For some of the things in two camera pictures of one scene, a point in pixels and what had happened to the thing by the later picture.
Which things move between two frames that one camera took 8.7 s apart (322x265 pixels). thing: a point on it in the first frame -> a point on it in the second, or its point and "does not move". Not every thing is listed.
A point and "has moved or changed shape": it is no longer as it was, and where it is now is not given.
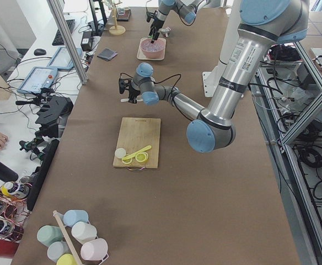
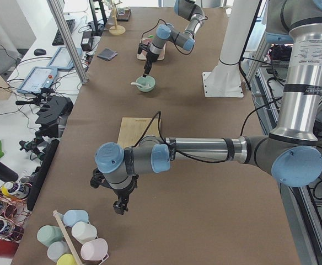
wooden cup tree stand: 116,30 does not move
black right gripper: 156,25 -> 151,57
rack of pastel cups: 75,242 does not move
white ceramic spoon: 127,100 has moved or changed shape
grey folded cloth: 107,54 does not move
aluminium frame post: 60,21 does not move
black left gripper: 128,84 -> 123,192
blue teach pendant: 39,77 does not move
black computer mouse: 39,52 does not move
